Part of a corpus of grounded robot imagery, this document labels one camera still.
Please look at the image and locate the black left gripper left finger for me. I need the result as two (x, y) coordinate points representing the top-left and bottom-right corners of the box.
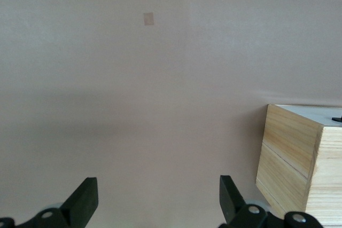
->
(0, 177), (98, 228)

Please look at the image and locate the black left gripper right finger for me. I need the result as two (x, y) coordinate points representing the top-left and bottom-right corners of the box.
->
(219, 175), (323, 228)

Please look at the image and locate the white-fronted wooden drawer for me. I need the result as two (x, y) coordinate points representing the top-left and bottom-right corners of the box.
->
(275, 104), (342, 128)

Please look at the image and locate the light wooden drawer cabinet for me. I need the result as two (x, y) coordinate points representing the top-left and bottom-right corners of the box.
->
(255, 104), (342, 228)

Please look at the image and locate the small brown tape patch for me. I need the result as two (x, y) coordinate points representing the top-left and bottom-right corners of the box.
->
(143, 12), (156, 26)

